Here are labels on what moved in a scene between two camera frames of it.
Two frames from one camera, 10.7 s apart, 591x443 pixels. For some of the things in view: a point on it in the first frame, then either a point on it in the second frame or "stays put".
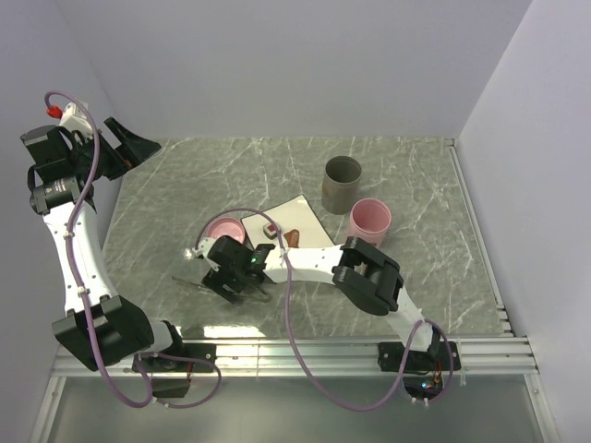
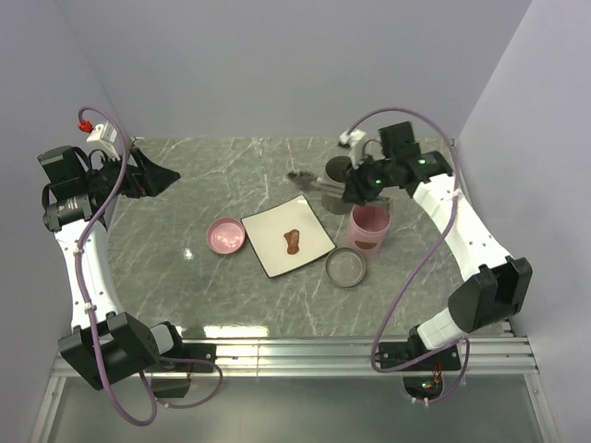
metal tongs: x=249 y=293 → x=306 y=180
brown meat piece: x=293 y=238 stays put
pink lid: x=226 y=226 stays put
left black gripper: x=132 y=150 → x=147 y=178
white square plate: x=294 y=214 stays put
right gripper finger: x=253 y=292 → x=364 y=198
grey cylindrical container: x=341 y=185 stays put
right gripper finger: x=226 y=284 → x=351 y=181
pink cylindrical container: x=369 y=219 stays put
